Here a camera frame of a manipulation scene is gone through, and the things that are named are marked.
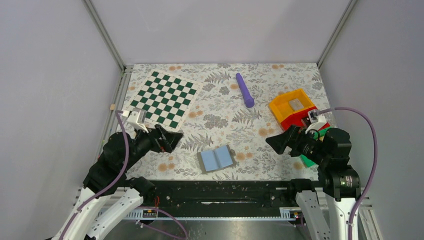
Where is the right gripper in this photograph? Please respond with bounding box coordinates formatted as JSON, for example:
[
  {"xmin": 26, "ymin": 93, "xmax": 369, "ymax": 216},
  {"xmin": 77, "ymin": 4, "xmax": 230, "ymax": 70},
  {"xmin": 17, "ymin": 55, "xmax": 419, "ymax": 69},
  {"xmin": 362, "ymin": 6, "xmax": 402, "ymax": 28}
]
[{"xmin": 265, "ymin": 123, "xmax": 330, "ymax": 165}]

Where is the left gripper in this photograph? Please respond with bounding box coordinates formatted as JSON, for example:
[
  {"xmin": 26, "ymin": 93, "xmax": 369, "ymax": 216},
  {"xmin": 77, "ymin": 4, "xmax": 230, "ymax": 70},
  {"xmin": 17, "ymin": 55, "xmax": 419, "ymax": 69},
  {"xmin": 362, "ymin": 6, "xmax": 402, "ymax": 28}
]
[{"xmin": 122, "ymin": 121, "xmax": 184, "ymax": 170}]

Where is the grey card holder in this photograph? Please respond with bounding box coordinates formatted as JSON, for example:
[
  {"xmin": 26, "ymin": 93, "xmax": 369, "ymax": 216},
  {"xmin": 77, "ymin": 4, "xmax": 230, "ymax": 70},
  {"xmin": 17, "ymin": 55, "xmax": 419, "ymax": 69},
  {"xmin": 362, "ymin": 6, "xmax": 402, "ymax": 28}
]
[{"xmin": 196, "ymin": 144, "xmax": 237, "ymax": 174}]

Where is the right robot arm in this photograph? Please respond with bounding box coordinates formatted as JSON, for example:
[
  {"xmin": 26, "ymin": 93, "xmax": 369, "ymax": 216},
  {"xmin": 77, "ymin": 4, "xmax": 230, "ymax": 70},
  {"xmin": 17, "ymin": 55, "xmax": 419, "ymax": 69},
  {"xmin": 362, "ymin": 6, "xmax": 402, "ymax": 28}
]
[{"xmin": 265, "ymin": 125, "xmax": 361, "ymax": 240}]

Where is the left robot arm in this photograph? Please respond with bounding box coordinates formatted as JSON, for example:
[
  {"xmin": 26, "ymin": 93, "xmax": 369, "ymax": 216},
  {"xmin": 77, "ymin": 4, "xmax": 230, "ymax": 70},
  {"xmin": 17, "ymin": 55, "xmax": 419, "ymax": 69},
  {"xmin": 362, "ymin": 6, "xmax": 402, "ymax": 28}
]
[{"xmin": 53, "ymin": 124, "xmax": 184, "ymax": 240}]

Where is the yellow bin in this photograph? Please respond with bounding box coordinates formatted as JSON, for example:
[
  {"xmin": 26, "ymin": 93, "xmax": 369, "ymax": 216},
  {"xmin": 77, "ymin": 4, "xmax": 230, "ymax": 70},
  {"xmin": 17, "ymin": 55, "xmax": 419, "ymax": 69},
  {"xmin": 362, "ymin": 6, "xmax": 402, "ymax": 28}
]
[{"xmin": 268, "ymin": 88, "xmax": 316, "ymax": 123}]

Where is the green bin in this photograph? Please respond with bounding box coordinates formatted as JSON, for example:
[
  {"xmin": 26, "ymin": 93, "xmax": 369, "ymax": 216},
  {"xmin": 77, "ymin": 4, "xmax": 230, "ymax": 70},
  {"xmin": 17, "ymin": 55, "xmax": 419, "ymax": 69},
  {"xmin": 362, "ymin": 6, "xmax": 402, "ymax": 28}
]
[{"xmin": 300, "ymin": 126, "xmax": 331, "ymax": 168}]

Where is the silver item in yellow bin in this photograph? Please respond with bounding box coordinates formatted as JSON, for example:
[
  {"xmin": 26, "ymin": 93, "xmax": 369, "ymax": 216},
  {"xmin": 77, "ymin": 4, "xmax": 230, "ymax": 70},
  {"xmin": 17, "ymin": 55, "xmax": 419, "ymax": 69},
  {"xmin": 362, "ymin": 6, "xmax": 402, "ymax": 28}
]
[{"xmin": 288, "ymin": 98, "xmax": 305, "ymax": 112}]

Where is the green white chessboard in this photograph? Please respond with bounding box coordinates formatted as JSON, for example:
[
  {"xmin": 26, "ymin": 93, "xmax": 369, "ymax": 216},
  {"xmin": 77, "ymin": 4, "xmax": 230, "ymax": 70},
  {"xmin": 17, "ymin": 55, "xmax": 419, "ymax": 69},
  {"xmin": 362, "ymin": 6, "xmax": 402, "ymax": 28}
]
[{"xmin": 125, "ymin": 69, "xmax": 203, "ymax": 132}]

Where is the purple cylinder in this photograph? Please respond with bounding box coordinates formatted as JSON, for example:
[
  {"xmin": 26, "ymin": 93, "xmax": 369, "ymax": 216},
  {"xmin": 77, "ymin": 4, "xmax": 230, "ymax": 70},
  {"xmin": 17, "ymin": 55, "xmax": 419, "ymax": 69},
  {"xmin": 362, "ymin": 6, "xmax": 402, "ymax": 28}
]
[{"xmin": 235, "ymin": 73, "xmax": 255, "ymax": 108}]

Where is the floral table mat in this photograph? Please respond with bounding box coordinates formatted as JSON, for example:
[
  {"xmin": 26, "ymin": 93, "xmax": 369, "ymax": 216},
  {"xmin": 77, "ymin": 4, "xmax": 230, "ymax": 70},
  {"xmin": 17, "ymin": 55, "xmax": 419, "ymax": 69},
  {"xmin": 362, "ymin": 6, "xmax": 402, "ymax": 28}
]
[{"xmin": 123, "ymin": 63, "xmax": 330, "ymax": 181}]

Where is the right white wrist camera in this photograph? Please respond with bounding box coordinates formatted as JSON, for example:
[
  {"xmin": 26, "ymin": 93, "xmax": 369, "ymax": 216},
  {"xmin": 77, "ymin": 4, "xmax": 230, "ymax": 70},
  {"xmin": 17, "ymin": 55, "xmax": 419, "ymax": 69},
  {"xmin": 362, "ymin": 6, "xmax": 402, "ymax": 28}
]
[{"xmin": 303, "ymin": 109, "xmax": 327, "ymax": 133}]

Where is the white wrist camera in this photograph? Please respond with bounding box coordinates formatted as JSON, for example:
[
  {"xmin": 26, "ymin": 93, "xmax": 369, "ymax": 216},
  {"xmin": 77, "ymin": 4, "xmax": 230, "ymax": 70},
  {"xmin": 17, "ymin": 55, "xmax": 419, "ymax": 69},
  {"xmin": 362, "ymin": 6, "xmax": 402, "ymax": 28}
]
[
  {"xmin": 303, "ymin": 109, "xmax": 327, "ymax": 133},
  {"xmin": 122, "ymin": 108, "xmax": 149, "ymax": 133}
]

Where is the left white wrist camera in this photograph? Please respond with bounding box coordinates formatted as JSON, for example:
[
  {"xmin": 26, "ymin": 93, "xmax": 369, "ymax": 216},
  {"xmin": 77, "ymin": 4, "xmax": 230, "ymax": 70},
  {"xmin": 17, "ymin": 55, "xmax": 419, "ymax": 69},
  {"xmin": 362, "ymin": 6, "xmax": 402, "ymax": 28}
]
[{"xmin": 122, "ymin": 108, "xmax": 149, "ymax": 133}]

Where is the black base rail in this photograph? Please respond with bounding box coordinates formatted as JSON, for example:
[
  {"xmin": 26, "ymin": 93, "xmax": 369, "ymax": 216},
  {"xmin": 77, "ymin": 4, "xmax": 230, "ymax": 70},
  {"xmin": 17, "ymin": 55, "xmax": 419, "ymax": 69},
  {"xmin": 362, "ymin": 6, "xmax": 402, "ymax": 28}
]
[{"xmin": 142, "ymin": 180, "xmax": 301, "ymax": 220}]

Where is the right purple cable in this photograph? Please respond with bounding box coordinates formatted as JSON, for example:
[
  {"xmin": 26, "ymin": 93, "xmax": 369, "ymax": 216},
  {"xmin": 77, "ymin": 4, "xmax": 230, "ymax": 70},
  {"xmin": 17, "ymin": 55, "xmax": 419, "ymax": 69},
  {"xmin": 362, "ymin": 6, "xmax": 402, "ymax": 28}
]
[{"xmin": 314, "ymin": 106, "xmax": 379, "ymax": 240}]

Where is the purple cable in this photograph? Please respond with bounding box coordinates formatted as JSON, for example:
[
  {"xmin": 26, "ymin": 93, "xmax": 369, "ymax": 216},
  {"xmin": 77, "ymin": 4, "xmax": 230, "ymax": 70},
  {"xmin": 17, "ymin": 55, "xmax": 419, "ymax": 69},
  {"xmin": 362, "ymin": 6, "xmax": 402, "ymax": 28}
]
[
  {"xmin": 314, "ymin": 106, "xmax": 379, "ymax": 240},
  {"xmin": 57, "ymin": 110, "xmax": 190, "ymax": 240}
]

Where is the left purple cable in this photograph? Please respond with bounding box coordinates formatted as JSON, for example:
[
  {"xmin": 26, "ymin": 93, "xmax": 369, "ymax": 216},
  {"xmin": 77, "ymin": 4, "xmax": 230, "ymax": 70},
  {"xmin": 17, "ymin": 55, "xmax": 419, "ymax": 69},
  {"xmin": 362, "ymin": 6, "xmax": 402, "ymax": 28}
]
[{"xmin": 57, "ymin": 110, "xmax": 190, "ymax": 240}]

